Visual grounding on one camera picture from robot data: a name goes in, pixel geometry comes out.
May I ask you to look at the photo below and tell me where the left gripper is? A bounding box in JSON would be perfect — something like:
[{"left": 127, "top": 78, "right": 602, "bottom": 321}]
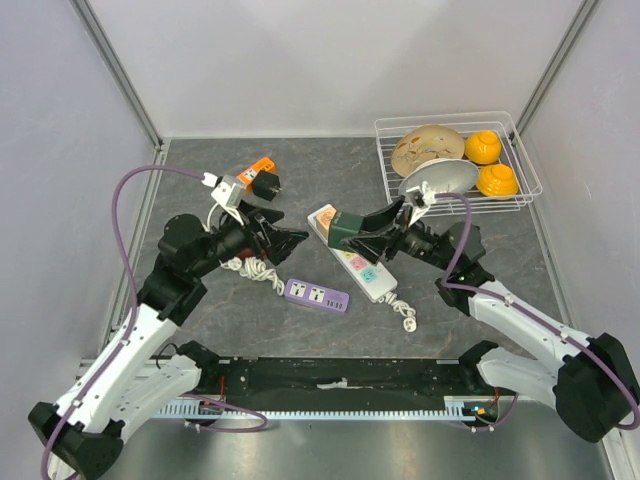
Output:
[{"left": 190, "top": 199, "right": 308, "bottom": 278}]

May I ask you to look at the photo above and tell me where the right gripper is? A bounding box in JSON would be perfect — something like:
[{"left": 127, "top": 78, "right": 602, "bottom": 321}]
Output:
[{"left": 340, "top": 195, "right": 453, "bottom": 272}]

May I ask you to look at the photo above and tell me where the dark green cube socket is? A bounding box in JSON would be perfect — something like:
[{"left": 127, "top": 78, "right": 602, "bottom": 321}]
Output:
[{"left": 328, "top": 211, "right": 364, "bottom": 250}]

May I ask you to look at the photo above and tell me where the black cube socket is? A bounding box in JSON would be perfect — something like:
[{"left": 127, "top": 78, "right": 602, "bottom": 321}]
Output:
[{"left": 251, "top": 170, "right": 281, "bottom": 201}]

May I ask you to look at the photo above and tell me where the white multicolour power strip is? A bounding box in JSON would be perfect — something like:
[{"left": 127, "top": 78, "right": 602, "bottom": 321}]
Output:
[{"left": 307, "top": 204, "right": 398, "bottom": 303}]

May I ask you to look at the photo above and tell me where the beige cube socket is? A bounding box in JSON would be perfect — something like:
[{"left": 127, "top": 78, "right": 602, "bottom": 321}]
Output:
[{"left": 314, "top": 205, "right": 336, "bottom": 239}]

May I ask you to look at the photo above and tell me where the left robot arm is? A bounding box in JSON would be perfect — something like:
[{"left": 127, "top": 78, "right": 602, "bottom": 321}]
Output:
[{"left": 28, "top": 202, "right": 309, "bottom": 479}]

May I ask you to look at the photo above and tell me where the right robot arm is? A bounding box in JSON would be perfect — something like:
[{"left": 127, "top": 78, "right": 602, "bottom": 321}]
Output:
[{"left": 329, "top": 196, "right": 639, "bottom": 443}]

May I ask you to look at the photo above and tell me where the red-brown cube socket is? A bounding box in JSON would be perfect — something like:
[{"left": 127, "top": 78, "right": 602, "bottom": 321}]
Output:
[{"left": 236, "top": 249, "right": 265, "bottom": 261}]

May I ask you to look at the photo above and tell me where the orange power strip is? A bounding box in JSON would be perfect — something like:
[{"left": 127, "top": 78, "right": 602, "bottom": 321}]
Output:
[{"left": 237, "top": 157, "right": 276, "bottom": 190}]

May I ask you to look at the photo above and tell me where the purple power strip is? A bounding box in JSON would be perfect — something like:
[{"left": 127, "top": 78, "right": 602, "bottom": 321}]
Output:
[{"left": 283, "top": 279, "right": 350, "bottom": 314}]

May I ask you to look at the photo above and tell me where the grey white plate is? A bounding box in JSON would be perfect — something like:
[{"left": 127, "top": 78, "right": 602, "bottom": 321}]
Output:
[{"left": 398, "top": 158, "right": 479, "bottom": 197}]

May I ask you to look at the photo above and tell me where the beige floral plate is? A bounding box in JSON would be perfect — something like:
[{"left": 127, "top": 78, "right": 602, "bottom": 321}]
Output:
[{"left": 391, "top": 124, "right": 465, "bottom": 177}]

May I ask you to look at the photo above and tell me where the lower yellow bowl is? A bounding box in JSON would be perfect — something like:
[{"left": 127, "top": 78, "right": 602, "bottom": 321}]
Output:
[{"left": 476, "top": 163, "right": 518, "bottom": 197}]

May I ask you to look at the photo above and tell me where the yellow bowl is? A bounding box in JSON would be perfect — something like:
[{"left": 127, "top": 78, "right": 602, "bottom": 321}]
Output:
[
  {"left": 476, "top": 163, "right": 518, "bottom": 197},
  {"left": 464, "top": 130, "right": 502, "bottom": 165}
]

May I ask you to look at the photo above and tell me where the upper yellow bowl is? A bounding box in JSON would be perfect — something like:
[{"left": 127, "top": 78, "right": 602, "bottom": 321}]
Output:
[{"left": 464, "top": 130, "right": 502, "bottom": 165}]

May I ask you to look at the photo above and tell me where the purple strip white cord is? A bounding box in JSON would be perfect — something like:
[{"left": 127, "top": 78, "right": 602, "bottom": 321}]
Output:
[{"left": 221, "top": 255, "right": 287, "bottom": 296}]

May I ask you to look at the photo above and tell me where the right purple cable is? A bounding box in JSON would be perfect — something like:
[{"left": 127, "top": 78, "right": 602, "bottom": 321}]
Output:
[{"left": 429, "top": 192, "right": 640, "bottom": 432}]

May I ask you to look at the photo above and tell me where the purple cable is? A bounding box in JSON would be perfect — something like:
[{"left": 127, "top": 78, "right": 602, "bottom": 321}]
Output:
[
  {"left": 429, "top": 192, "right": 640, "bottom": 432},
  {"left": 39, "top": 166, "right": 269, "bottom": 480}
]

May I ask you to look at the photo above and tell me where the white strip coiled cord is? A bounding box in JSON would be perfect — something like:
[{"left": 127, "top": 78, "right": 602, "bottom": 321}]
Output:
[{"left": 380, "top": 292, "right": 419, "bottom": 334}]

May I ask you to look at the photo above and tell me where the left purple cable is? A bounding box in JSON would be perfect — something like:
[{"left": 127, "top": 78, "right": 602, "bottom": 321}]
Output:
[{"left": 39, "top": 166, "right": 269, "bottom": 480}]

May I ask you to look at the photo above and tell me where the white wire dish rack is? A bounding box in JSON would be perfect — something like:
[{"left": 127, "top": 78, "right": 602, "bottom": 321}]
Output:
[{"left": 374, "top": 110, "right": 544, "bottom": 217}]

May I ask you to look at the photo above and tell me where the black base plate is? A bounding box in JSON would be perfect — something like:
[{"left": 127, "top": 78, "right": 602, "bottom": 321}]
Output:
[{"left": 177, "top": 341, "right": 494, "bottom": 413}]

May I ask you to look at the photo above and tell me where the slotted cable duct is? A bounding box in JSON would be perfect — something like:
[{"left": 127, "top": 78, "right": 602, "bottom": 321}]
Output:
[{"left": 152, "top": 397, "right": 487, "bottom": 422}]

